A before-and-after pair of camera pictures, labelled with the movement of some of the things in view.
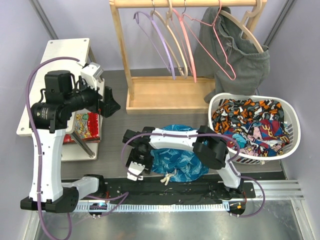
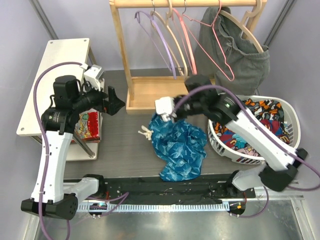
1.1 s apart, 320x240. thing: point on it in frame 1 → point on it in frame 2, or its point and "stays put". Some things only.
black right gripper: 148,164 → 178,117
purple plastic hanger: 136,18 stays put
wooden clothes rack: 165,95 stays put
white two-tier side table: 81,49 stays put
